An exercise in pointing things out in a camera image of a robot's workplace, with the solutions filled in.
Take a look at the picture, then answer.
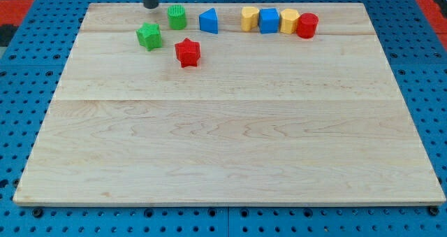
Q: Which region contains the green cylinder block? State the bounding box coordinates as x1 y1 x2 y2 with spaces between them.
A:
167 4 187 30

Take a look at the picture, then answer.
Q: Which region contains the blue triangle block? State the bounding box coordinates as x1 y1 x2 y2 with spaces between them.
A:
199 8 219 34

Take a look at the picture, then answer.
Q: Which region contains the light wooden board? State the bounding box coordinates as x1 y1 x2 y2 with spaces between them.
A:
13 3 446 207

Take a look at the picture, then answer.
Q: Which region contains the red star block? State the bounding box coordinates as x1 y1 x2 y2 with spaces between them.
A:
175 38 200 68

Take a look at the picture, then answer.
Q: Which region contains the yellow heart block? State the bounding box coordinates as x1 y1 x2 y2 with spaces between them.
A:
241 6 260 32

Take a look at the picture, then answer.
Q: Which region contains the blue cube block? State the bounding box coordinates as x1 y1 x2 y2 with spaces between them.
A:
258 8 279 34

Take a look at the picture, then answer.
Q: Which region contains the green star block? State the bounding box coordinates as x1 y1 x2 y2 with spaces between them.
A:
136 22 163 51

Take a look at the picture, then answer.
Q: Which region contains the yellow hexagon block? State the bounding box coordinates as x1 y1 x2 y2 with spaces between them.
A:
279 8 300 34

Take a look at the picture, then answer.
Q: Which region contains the red cylinder block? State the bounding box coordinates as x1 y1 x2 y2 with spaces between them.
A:
296 13 319 38

